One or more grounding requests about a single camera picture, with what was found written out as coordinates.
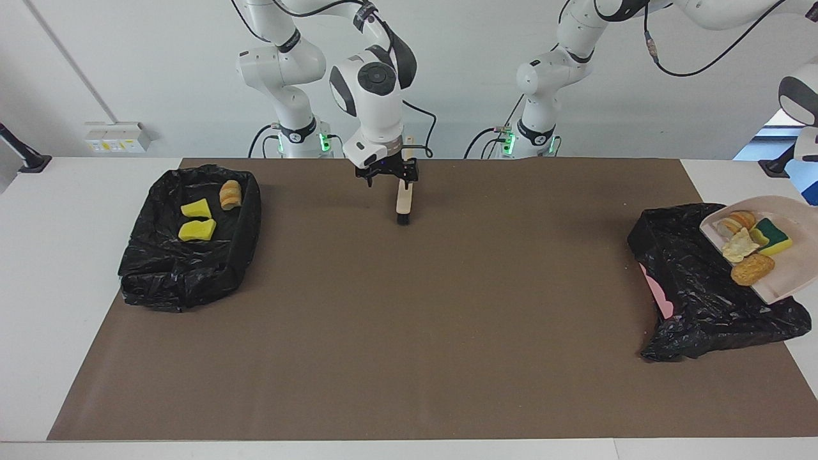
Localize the rounded yellow sponge chunk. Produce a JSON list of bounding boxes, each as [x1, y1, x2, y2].
[[178, 218, 217, 242]]

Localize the beige hand brush black bristles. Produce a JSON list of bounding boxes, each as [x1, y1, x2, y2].
[[396, 136, 416, 226]]

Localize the yellow sponge with green side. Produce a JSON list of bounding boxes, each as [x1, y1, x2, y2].
[[749, 218, 793, 256]]

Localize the left black-lined bin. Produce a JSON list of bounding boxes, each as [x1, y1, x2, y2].
[[118, 164, 263, 313]]

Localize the brown bread roll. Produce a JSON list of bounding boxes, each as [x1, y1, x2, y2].
[[730, 253, 776, 286]]

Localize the white wall socket box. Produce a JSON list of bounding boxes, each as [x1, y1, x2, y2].
[[84, 121, 154, 154]]

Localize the pale cracker piece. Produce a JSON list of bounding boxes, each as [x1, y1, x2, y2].
[[722, 228, 761, 264]]

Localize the brown table mat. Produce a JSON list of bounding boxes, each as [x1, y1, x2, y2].
[[47, 158, 818, 441]]

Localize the beige plastic dustpan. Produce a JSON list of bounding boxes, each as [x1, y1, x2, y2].
[[699, 195, 818, 305]]

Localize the black-lined bin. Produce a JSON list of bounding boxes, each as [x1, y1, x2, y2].
[[118, 164, 263, 313], [627, 203, 812, 363]]

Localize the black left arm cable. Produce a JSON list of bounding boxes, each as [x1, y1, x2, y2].
[[642, 0, 787, 78]]

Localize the black clamp stand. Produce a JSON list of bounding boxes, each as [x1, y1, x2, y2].
[[759, 123, 818, 178], [0, 123, 52, 174]]

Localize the orange croissant pastry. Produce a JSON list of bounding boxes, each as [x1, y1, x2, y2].
[[716, 210, 757, 238]]

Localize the black base power cable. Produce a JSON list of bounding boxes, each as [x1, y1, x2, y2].
[[463, 126, 505, 159], [248, 125, 277, 158]]

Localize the pink plastic bin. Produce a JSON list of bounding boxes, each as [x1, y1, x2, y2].
[[641, 263, 675, 320]]

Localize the right black-lined bin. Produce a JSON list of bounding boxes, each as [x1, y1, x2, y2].
[[627, 203, 812, 363]]

